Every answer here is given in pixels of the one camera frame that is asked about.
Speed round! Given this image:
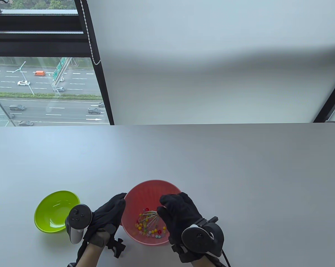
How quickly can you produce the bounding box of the person's left hand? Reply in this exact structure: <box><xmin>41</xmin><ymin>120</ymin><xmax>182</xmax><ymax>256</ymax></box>
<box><xmin>83</xmin><ymin>192</ymin><xmax>128</xmax><ymax>248</ymax></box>

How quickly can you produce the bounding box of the person's right hand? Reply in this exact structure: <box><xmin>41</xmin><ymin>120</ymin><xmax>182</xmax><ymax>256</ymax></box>
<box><xmin>157</xmin><ymin>192</ymin><xmax>204</xmax><ymax>263</ymax></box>

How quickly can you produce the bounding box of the teal whisk with wooden handle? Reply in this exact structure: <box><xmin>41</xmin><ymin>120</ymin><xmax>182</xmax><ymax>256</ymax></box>
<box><xmin>139</xmin><ymin>210</ymin><xmax>161</xmax><ymax>227</ymax></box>

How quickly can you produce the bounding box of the pile of colourful plastic decorations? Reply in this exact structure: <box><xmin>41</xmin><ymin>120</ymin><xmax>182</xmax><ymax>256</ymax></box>
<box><xmin>136</xmin><ymin>207</ymin><xmax>168</xmax><ymax>239</ymax></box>

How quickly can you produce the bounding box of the pink salad bowl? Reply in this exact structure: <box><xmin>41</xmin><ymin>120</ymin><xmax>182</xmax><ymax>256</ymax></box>
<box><xmin>121</xmin><ymin>180</ymin><xmax>184</xmax><ymax>246</ymax></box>

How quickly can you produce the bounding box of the green plastic bowl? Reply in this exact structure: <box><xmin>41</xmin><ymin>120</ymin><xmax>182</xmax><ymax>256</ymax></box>
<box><xmin>34</xmin><ymin>191</ymin><xmax>81</xmax><ymax>233</ymax></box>

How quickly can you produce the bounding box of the person's left forearm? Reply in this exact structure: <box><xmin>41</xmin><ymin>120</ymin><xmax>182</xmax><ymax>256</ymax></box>
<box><xmin>75</xmin><ymin>241</ymin><xmax>104</xmax><ymax>267</ymax></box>

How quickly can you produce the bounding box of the person's right forearm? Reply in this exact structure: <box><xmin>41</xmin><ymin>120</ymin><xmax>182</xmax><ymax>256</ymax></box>
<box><xmin>191</xmin><ymin>256</ymin><xmax>222</xmax><ymax>267</ymax></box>

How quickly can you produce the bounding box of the grey left hand controller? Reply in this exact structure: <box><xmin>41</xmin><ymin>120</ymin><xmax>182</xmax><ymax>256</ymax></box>
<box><xmin>65</xmin><ymin>204</ymin><xmax>93</xmax><ymax>244</ymax></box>

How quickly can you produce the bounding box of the black right hand controller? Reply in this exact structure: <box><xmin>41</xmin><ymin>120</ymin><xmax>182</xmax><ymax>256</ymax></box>
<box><xmin>181</xmin><ymin>216</ymin><xmax>225</xmax><ymax>258</ymax></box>

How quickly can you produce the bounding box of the white roller blind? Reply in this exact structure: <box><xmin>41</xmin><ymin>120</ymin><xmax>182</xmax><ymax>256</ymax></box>
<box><xmin>87</xmin><ymin>0</ymin><xmax>335</xmax><ymax>124</ymax></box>

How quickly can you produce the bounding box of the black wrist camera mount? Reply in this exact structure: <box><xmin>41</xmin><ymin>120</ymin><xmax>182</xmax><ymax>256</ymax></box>
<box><xmin>106</xmin><ymin>236</ymin><xmax>127</xmax><ymax>258</ymax></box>

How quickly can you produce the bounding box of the white bead chain cord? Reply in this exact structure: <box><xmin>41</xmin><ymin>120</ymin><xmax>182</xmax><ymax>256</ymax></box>
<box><xmin>80</xmin><ymin>0</ymin><xmax>103</xmax><ymax>66</ymax></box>

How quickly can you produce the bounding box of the black window frame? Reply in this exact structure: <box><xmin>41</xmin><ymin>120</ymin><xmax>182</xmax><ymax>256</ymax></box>
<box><xmin>0</xmin><ymin>0</ymin><xmax>116</xmax><ymax>126</ymax></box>

